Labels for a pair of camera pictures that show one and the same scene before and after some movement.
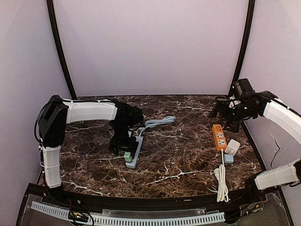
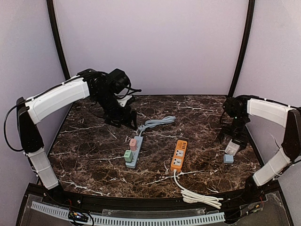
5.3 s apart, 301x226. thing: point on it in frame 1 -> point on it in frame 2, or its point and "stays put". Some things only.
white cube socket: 233,146 stays put
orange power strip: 219,137 -> 178,155
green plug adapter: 127,157 stays put
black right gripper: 222,107 -> 234,137
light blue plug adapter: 228,158 stays put
